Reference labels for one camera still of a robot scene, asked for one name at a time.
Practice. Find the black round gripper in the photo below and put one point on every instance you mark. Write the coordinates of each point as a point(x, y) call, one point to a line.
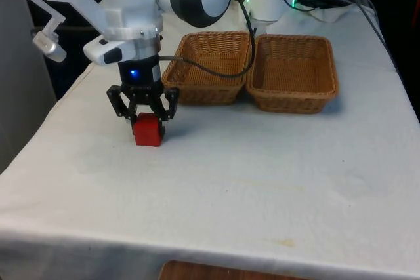
point(139, 73)

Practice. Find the red cube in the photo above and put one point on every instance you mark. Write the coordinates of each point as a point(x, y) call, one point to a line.
point(147, 132)

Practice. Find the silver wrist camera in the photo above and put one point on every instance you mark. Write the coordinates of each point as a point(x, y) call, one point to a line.
point(105, 52)

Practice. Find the brown wicker basket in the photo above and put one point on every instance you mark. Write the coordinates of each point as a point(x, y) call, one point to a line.
point(292, 73)
point(210, 50)

